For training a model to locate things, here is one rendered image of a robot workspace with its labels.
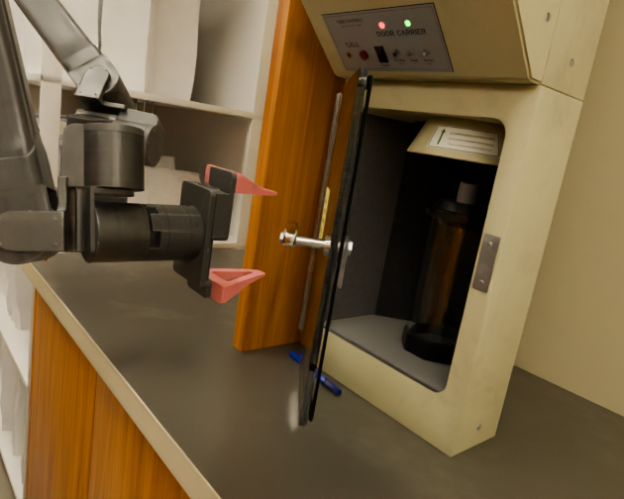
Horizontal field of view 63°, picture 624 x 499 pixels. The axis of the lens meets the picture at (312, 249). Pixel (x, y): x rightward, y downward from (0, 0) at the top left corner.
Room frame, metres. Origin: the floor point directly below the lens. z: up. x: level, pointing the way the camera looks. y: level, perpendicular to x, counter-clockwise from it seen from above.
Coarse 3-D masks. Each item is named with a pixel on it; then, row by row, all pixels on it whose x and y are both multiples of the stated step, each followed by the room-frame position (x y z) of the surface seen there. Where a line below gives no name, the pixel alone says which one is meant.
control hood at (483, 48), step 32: (320, 0) 0.74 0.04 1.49; (352, 0) 0.70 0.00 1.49; (384, 0) 0.66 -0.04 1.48; (416, 0) 0.62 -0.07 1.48; (448, 0) 0.60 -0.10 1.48; (480, 0) 0.57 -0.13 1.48; (512, 0) 0.54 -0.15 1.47; (544, 0) 0.58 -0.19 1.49; (320, 32) 0.78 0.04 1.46; (448, 32) 0.62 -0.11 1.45; (480, 32) 0.59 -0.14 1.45; (512, 32) 0.56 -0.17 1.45; (544, 32) 0.58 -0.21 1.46; (480, 64) 0.62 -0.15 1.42; (512, 64) 0.59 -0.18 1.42; (544, 64) 0.60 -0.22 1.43
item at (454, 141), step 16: (432, 128) 0.74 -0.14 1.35; (448, 128) 0.72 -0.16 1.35; (464, 128) 0.71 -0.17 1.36; (480, 128) 0.70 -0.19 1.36; (496, 128) 0.70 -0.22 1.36; (416, 144) 0.75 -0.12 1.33; (432, 144) 0.72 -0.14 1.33; (448, 144) 0.70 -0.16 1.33; (464, 144) 0.69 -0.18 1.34; (480, 144) 0.69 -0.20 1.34; (496, 144) 0.69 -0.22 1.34; (480, 160) 0.68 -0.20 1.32; (496, 160) 0.69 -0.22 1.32
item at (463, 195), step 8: (464, 184) 0.76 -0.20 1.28; (472, 184) 0.76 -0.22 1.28; (464, 192) 0.76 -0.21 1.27; (472, 192) 0.76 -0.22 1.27; (440, 200) 0.77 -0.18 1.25; (448, 200) 0.76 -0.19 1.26; (456, 200) 0.78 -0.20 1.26; (464, 200) 0.76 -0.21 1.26; (472, 200) 0.76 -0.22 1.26; (440, 208) 0.75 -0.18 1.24; (448, 208) 0.74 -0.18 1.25; (456, 208) 0.73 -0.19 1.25; (464, 208) 0.73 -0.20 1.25; (472, 208) 0.73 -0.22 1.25; (480, 208) 0.73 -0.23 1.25; (480, 216) 0.73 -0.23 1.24
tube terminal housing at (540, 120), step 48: (576, 0) 0.62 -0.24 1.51; (576, 48) 0.64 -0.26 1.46; (384, 96) 0.77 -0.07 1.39; (432, 96) 0.71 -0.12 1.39; (480, 96) 0.65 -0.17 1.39; (528, 96) 0.61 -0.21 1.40; (576, 96) 0.66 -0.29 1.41; (528, 144) 0.60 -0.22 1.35; (528, 192) 0.62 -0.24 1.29; (480, 240) 0.62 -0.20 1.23; (528, 240) 0.64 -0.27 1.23; (528, 288) 0.66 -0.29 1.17; (336, 336) 0.78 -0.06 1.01; (480, 336) 0.60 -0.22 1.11; (384, 384) 0.69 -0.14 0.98; (480, 384) 0.62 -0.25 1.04; (432, 432) 0.62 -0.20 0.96; (480, 432) 0.64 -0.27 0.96
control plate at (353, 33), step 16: (336, 16) 0.73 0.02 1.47; (352, 16) 0.71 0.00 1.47; (368, 16) 0.69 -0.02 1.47; (384, 16) 0.67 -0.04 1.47; (400, 16) 0.65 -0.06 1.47; (416, 16) 0.64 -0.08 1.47; (432, 16) 0.62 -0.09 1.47; (336, 32) 0.75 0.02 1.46; (352, 32) 0.73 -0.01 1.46; (368, 32) 0.71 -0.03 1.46; (384, 32) 0.69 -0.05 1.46; (400, 32) 0.67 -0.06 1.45; (416, 32) 0.65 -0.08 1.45; (432, 32) 0.64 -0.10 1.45; (336, 48) 0.77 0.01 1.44; (352, 48) 0.75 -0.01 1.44; (368, 48) 0.73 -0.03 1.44; (384, 48) 0.71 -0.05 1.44; (400, 48) 0.69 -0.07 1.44; (416, 48) 0.67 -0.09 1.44; (432, 48) 0.65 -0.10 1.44; (352, 64) 0.77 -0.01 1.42; (368, 64) 0.75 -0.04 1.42; (384, 64) 0.73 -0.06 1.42; (400, 64) 0.70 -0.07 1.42; (416, 64) 0.68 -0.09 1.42; (432, 64) 0.67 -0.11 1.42; (448, 64) 0.65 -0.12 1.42
